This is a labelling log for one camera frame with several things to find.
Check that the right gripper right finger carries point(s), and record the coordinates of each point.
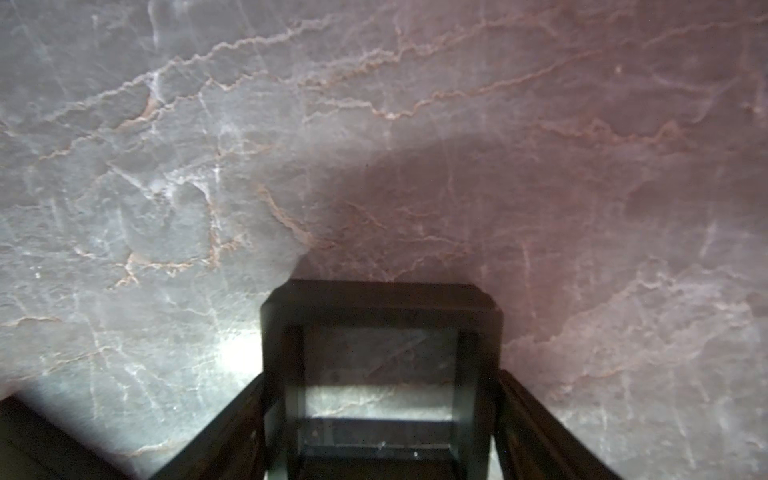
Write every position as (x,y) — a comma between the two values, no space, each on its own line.
(531,443)

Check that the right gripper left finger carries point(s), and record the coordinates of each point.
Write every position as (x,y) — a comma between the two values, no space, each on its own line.
(231,446)

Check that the black frame box square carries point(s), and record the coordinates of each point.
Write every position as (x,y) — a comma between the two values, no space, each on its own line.
(368,380)

